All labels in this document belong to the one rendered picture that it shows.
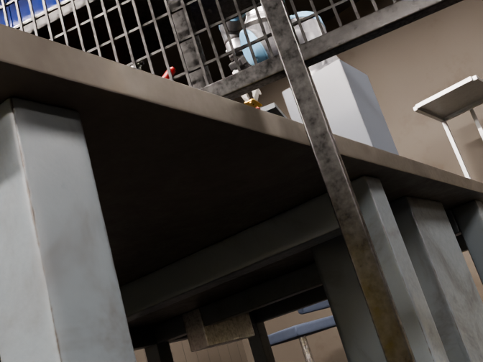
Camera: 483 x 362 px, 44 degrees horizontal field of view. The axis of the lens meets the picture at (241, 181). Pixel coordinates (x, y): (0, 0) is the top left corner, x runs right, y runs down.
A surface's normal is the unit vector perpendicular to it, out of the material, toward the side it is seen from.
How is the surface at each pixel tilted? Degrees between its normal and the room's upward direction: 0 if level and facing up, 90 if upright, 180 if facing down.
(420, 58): 90
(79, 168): 90
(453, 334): 90
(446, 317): 90
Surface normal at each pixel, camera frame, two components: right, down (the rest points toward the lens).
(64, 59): 0.77, -0.40
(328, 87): -0.58, -0.08
